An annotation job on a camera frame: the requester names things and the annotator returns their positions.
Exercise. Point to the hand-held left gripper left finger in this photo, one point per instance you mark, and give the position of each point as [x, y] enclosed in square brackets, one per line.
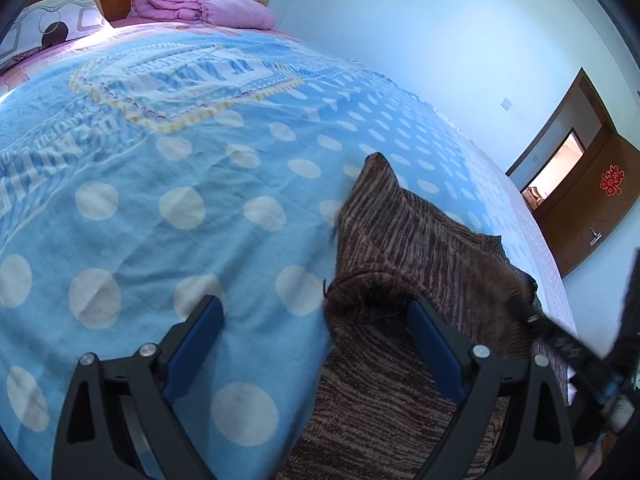
[197, 340]

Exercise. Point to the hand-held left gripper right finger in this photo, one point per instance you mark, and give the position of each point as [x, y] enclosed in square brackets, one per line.
[432, 345]

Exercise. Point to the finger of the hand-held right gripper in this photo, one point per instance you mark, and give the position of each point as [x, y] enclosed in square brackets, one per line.
[555, 332]
[632, 305]

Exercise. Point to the brown knit sweater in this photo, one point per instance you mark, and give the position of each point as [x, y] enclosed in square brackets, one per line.
[400, 240]

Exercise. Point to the brown wooden door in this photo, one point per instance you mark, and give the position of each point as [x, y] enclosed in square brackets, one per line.
[575, 230]

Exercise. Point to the red paper door decoration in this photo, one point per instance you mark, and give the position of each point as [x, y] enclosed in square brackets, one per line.
[612, 181]

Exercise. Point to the orange sofa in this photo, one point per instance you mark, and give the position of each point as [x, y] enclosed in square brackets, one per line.
[531, 196]

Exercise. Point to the blue polka dot blanket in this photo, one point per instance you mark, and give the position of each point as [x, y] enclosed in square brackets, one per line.
[175, 185]

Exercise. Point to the folded pink quilt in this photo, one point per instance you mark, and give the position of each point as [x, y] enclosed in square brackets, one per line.
[200, 5]

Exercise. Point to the patterned white pillow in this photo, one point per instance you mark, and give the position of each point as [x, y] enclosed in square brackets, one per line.
[50, 25]

